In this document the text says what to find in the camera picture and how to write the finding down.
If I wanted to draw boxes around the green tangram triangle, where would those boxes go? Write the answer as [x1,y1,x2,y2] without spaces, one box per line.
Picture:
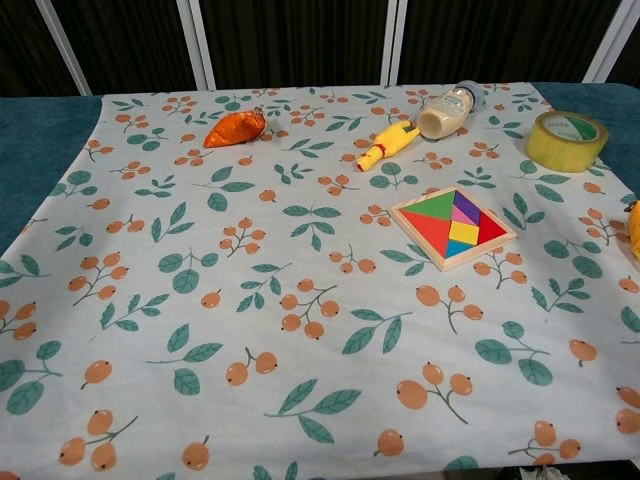
[399,189,457,222]

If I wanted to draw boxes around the crumpled orange snack wrapper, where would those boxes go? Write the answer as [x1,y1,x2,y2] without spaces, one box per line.
[202,107,269,150]

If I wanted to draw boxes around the yellow rubber chicken toy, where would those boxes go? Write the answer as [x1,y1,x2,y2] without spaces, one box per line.
[355,119,423,174]

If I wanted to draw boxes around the silver partition post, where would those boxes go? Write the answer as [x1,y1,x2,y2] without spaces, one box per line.
[378,0,409,86]
[582,0,640,84]
[34,0,94,97]
[177,0,217,92]

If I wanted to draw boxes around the red wooden triangle puzzle piece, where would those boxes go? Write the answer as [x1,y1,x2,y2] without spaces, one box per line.
[476,209,509,244]

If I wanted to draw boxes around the beige mayonnaise bottle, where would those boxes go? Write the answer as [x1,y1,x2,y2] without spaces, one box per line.
[416,80,487,141]

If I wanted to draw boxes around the blue wooden triangle puzzle piece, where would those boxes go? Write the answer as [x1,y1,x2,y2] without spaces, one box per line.
[443,239,474,261]

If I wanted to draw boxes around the floral leaf berry tablecloth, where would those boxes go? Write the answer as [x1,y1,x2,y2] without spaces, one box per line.
[0,82,640,480]

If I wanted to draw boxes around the yellow tape measure with cord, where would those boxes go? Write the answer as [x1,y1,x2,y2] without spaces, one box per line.
[613,198,640,247]

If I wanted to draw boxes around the yellow tangram square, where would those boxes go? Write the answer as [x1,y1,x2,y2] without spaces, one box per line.
[448,220,481,247]

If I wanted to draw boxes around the clear yellowish tape roll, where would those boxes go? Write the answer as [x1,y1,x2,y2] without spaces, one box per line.
[524,110,611,174]

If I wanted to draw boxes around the large orange-red tangram triangle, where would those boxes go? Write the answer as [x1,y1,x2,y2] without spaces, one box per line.
[399,209,454,262]

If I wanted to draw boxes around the purple tangram piece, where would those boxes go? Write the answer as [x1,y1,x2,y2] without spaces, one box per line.
[453,189,483,224]

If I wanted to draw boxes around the pink tangram triangle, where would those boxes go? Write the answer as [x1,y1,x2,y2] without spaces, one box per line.
[451,206,482,230]

